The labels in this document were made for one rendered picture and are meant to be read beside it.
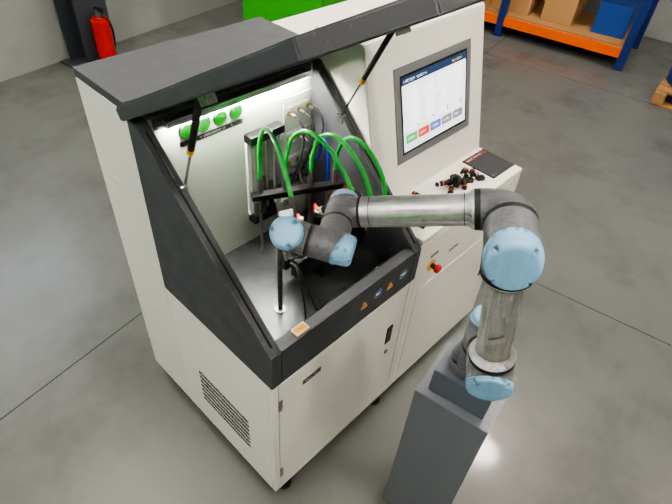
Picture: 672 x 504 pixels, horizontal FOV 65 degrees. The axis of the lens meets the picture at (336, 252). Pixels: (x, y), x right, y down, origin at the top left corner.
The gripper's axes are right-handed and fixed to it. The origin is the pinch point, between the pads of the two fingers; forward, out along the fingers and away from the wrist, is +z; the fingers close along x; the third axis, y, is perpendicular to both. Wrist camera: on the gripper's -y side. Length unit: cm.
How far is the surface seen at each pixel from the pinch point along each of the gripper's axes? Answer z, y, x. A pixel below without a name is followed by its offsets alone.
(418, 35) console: 29, -59, 55
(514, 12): 438, -226, 271
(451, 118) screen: 59, -36, 67
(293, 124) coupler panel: 35, -41, 6
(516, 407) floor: 105, 95, 77
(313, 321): 11.1, 26.0, -1.4
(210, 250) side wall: -4.2, -0.6, -23.6
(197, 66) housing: 6, -56, -18
